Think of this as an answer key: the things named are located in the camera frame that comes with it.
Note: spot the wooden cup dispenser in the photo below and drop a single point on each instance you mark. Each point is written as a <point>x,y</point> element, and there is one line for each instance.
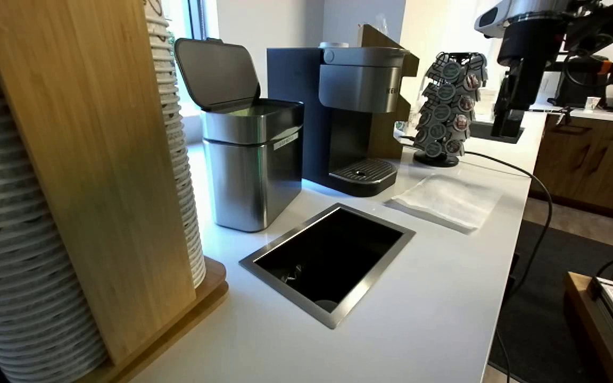
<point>85,177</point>

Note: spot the stainless steel trash can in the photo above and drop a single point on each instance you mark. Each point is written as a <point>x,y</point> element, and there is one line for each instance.
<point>249,177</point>

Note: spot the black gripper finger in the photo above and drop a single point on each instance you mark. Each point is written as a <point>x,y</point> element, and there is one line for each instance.
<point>522,113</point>
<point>503,118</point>

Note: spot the low wooden table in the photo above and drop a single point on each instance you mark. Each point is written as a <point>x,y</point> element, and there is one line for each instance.
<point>582,312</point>

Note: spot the dark floor mat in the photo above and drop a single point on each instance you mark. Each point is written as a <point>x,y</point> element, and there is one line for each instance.
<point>541,325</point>

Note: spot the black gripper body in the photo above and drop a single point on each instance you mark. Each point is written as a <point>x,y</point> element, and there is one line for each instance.
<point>530,43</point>

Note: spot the white embossed paper towel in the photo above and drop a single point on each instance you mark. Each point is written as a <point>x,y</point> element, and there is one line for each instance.
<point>447,203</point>

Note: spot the silver black Franka robot arm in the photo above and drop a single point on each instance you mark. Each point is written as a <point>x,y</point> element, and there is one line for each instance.
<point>527,10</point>

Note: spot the coffee pod carousel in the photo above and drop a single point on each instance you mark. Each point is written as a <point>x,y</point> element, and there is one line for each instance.
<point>447,107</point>

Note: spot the narrow stack of paper cups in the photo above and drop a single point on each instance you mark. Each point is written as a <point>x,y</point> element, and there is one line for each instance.
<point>182,177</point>

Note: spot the grey black coffee machine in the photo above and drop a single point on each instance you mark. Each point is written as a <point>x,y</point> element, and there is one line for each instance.
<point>360,86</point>

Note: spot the brown wooden cabinet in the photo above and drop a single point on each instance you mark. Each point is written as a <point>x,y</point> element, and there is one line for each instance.
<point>589,162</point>

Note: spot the wide stack of paper cups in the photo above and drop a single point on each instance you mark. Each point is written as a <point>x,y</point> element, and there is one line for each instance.
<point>15,283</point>

